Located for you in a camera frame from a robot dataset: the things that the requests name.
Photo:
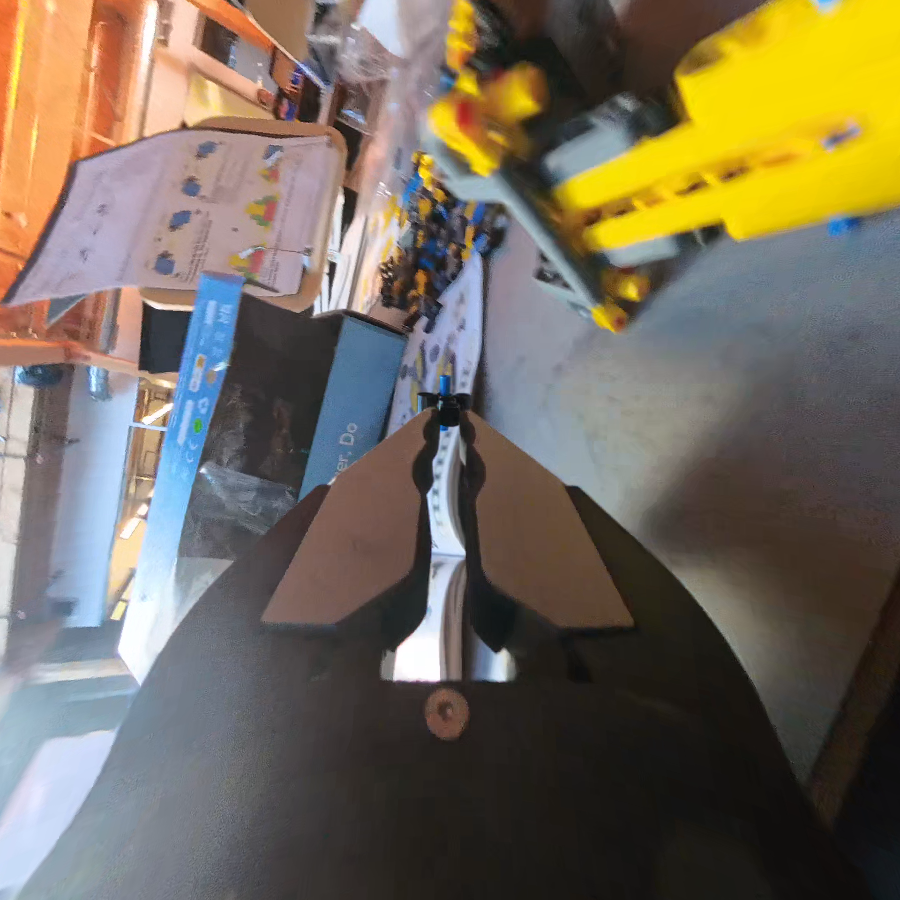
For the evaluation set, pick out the open instruction booklet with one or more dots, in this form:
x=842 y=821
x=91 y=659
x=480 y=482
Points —
x=457 y=330

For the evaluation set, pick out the clear plastic bag of parts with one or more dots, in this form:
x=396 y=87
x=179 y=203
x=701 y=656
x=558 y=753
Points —
x=239 y=499

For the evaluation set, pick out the black connector piece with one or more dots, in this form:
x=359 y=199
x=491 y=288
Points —
x=444 y=408

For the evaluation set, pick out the yellow grey brick vehicle model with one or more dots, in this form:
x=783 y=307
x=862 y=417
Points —
x=738 y=140

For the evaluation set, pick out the grey desk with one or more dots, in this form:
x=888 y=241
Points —
x=668 y=457

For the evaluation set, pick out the pile of loose building pieces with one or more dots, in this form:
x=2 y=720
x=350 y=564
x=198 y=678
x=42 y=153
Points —
x=429 y=246

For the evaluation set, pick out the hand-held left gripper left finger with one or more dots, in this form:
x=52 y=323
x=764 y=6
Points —
x=351 y=555

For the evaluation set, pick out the blue cardboard kit box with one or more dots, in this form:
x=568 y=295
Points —
x=351 y=394

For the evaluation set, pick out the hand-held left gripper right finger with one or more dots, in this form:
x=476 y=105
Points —
x=541 y=555

